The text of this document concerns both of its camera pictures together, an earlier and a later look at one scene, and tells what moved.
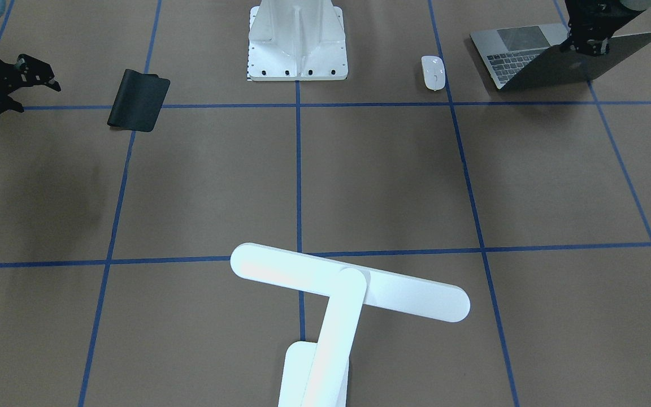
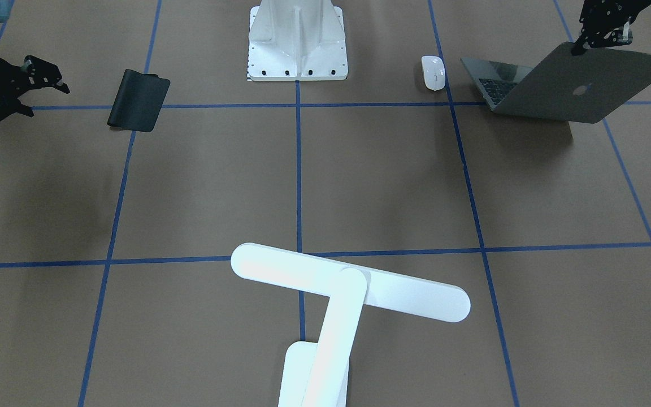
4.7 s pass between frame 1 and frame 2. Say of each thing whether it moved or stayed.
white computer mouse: stayed
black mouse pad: stayed
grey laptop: moved
